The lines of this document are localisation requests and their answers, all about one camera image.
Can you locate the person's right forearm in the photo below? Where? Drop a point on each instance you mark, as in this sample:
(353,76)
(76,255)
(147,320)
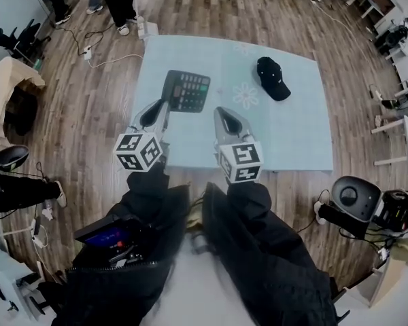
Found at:
(245,216)

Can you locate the black round device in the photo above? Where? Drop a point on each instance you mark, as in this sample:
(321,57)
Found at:
(394,37)

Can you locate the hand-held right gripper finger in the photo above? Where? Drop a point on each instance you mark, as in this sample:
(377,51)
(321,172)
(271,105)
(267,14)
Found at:
(247,129)
(219,132)

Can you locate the black office chair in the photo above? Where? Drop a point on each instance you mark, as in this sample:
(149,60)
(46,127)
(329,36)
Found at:
(10,155)
(24,37)

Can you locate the person's left forearm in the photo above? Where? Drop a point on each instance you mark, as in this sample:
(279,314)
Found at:
(149,195)

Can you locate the black baseball cap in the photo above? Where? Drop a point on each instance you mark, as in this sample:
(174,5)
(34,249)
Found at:
(270,76)

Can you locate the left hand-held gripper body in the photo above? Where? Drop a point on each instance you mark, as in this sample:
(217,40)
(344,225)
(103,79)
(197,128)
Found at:
(136,151)

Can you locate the black chair with grey back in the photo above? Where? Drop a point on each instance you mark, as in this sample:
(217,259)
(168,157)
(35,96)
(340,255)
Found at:
(353,195)

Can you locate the person's white shirt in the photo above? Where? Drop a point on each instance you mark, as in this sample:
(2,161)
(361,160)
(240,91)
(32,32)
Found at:
(197,284)

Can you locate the person's legs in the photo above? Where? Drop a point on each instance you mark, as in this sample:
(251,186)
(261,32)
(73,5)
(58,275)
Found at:
(194,216)

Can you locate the white cabinet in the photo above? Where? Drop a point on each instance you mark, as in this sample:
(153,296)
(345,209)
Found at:
(3,277)

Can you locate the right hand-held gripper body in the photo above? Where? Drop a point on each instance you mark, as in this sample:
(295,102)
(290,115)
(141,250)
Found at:
(241,161)

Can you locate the black device with blue screen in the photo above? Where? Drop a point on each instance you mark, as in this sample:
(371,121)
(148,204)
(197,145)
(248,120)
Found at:
(102,238)

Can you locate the light blue flowered tablecloth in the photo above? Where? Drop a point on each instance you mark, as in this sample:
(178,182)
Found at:
(292,131)

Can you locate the person's black jacket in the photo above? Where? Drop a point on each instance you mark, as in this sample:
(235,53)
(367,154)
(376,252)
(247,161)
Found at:
(98,294)

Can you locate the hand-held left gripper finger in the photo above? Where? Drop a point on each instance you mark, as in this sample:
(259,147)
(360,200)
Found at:
(137,117)
(164,122)

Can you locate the white power strip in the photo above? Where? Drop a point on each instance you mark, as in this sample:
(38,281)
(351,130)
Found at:
(37,240)
(87,52)
(149,30)

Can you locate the black calculator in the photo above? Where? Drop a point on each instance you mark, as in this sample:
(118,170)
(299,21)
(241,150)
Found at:
(188,90)

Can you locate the beige cardboard box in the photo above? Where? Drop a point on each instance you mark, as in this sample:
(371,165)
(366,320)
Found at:
(7,76)

